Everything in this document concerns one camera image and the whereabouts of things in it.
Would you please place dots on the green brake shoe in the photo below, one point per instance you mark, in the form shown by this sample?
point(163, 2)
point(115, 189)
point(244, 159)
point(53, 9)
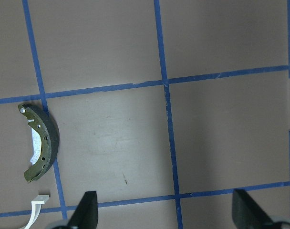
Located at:
point(45, 140)

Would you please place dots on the white curved plastic part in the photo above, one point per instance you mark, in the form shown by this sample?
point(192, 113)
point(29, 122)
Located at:
point(36, 205)

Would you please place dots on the brown paper table mat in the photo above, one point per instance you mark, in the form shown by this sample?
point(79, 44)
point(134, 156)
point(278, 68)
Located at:
point(163, 107)

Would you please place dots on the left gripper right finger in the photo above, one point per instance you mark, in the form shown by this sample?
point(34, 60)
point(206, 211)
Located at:
point(247, 214)

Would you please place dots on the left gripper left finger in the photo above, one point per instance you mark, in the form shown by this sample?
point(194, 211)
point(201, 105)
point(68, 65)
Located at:
point(86, 213)

